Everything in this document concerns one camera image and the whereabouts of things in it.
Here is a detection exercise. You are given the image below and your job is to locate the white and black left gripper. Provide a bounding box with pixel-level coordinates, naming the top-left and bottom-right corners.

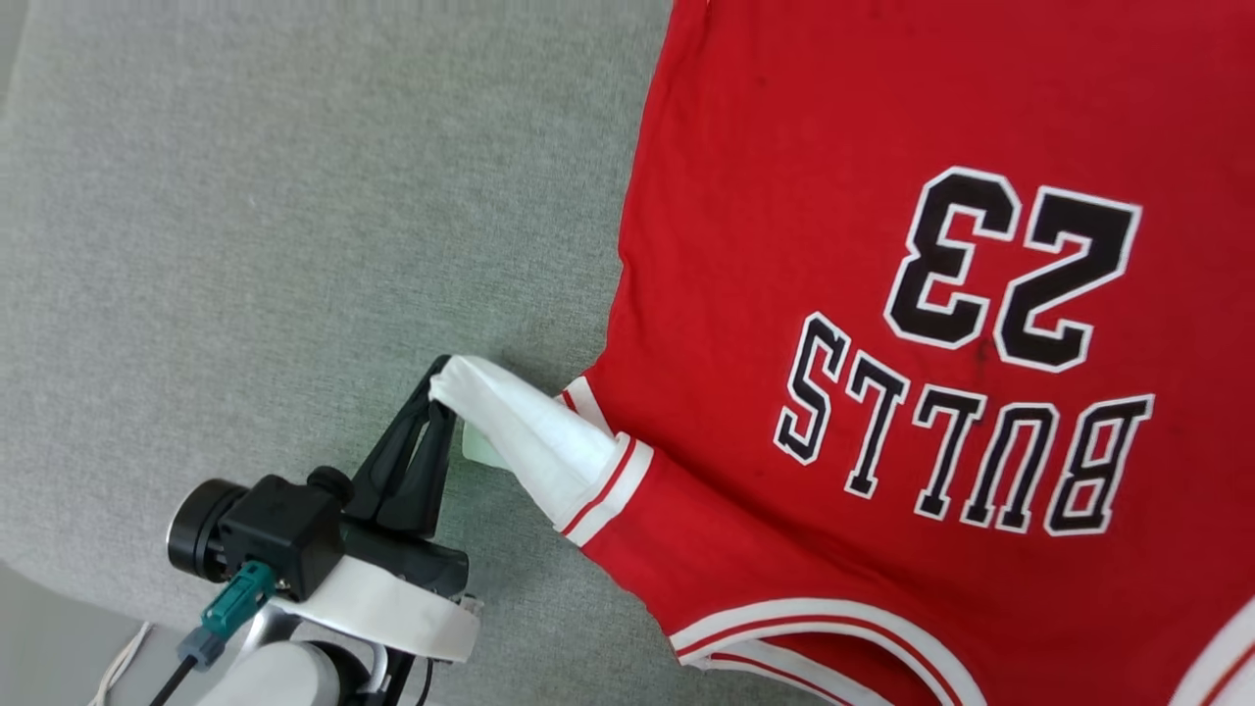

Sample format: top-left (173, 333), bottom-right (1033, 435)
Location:
top-left (279, 355), bottom-right (482, 663)

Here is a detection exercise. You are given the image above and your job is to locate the red Bulls 23 jersey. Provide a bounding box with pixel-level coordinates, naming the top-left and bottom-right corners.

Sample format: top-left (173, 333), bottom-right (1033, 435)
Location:
top-left (428, 0), bottom-right (1255, 706)

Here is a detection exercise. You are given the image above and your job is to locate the black cable with teal plug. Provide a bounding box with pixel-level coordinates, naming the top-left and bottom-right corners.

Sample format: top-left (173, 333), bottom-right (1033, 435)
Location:
top-left (147, 561), bottom-right (278, 706)

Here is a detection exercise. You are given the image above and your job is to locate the thin white cable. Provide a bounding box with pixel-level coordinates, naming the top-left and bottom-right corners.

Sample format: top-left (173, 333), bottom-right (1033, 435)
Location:
top-left (88, 622), bottom-right (155, 706)

